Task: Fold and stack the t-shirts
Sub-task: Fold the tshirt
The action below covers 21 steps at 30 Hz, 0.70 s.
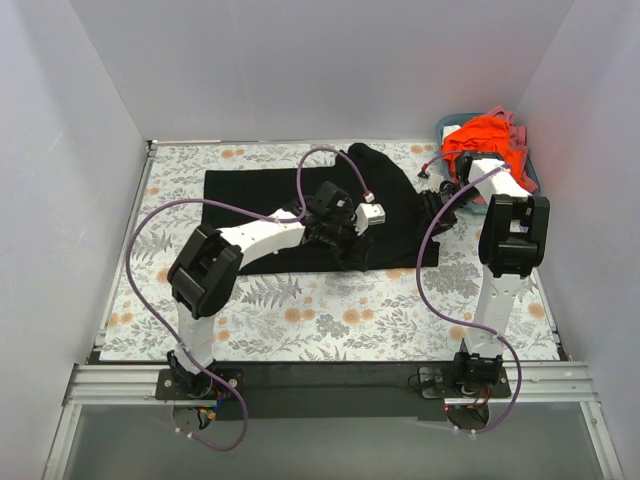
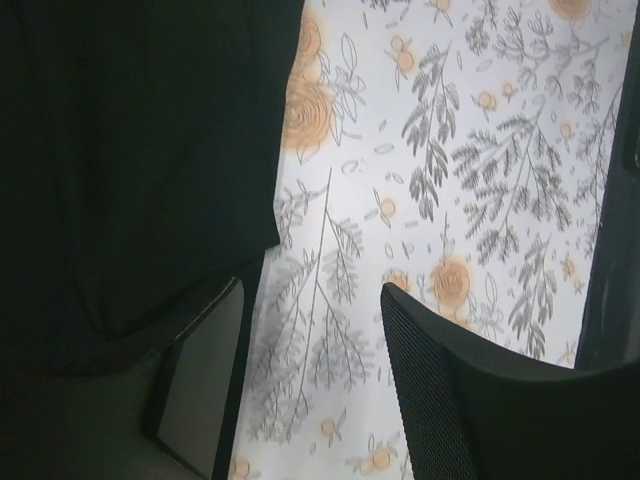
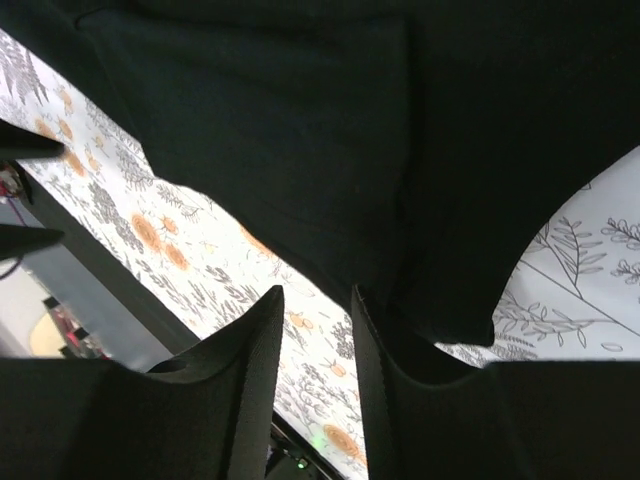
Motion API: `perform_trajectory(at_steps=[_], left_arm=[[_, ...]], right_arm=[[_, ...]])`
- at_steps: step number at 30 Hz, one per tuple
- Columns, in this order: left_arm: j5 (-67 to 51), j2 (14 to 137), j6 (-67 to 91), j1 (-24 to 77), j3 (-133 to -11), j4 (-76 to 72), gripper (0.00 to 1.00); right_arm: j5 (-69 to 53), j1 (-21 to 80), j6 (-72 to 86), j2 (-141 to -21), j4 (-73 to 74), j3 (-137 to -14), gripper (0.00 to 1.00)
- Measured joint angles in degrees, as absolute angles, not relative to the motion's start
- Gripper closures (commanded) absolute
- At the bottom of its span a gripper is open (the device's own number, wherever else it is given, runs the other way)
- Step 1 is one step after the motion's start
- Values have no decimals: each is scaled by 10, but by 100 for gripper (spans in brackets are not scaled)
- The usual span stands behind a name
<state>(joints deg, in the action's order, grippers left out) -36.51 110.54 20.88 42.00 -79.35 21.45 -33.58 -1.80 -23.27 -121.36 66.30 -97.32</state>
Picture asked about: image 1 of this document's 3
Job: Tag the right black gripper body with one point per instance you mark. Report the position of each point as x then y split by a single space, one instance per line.
433 208

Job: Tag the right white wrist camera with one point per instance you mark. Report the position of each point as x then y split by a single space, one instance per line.
431 179

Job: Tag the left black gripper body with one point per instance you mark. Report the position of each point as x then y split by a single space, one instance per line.
345 245

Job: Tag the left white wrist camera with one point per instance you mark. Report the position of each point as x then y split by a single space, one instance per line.
368 215

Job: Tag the teal plastic laundry basket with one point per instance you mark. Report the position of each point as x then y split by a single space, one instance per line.
452 122

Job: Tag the aluminium mounting rail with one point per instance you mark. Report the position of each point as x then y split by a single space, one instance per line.
552 381

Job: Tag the orange t-shirt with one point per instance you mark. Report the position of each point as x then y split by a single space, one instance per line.
461 139

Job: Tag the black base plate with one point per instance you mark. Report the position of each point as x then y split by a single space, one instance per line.
423 404

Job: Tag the black t-shirt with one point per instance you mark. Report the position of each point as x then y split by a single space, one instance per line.
395 243

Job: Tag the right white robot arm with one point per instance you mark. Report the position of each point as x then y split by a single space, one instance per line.
512 244

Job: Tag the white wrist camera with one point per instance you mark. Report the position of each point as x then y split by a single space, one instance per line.
431 179
368 215

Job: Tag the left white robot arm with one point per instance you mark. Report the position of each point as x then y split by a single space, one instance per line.
204 273

